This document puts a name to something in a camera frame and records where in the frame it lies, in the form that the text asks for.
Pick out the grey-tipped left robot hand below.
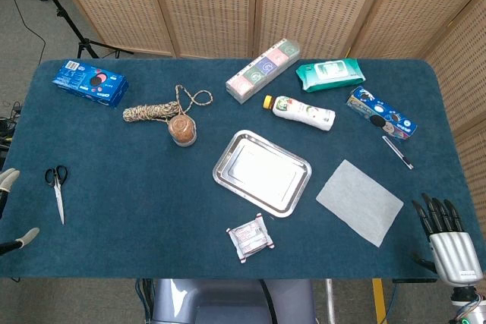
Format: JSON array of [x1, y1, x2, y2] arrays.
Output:
[[0, 167, 41, 256]]

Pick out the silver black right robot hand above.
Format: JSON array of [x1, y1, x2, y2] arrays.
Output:
[[411, 192, 479, 288]]

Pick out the white paper sheet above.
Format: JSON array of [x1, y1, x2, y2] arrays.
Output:
[[315, 159, 405, 248]]

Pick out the shiny metal tray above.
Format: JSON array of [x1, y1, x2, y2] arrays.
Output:
[[212, 129, 313, 219]]

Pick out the black white pen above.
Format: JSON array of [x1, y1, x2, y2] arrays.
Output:
[[381, 135, 415, 171]]

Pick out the blue carpet table cover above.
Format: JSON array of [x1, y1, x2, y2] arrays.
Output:
[[0, 58, 486, 281]]

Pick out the wide blue cookie box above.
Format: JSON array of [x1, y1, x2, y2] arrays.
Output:
[[52, 59, 130, 109]]

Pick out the silver table leg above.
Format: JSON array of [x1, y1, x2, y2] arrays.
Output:
[[325, 278, 337, 324]]

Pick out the slim blue cookie box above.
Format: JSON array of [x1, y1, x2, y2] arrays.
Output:
[[346, 85, 418, 141]]

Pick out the black tripod stand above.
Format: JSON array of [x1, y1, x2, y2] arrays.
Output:
[[23, 0, 134, 60]]

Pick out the clear jar with brown contents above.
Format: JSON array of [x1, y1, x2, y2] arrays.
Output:
[[167, 114, 198, 148]]

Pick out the small white red sachet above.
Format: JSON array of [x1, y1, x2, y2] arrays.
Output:
[[226, 212, 276, 265]]

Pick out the white bottle yellow cap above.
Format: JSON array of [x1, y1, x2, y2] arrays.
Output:
[[263, 94, 337, 132]]

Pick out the green wet wipes pack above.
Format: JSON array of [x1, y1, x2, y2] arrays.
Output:
[[295, 58, 366, 93]]

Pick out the blue-grey robot torso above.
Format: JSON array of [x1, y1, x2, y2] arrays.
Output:
[[150, 278, 317, 324]]

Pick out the long clear box coloured cubes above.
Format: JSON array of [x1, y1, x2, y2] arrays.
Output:
[[225, 38, 301, 105]]

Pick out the black equipment with cables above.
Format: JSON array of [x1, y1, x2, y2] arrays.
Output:
[[0, 101, 23, 164]]

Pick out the black-handled scissors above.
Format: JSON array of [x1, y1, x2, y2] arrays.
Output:
[[44, 165, 69, 226]]

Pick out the yellow post under table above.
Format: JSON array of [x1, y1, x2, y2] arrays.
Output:
[[371, 278, 388, 324]]

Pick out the braided beige rope bundle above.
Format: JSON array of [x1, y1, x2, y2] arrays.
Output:
[[121, 84, 214, 124]]

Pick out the thin black floor cable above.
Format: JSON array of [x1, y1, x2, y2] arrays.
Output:
[[5, 0, 47, 68]]

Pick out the blue cables under table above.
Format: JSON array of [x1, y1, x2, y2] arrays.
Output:
[[134, 278, 155, 324]]

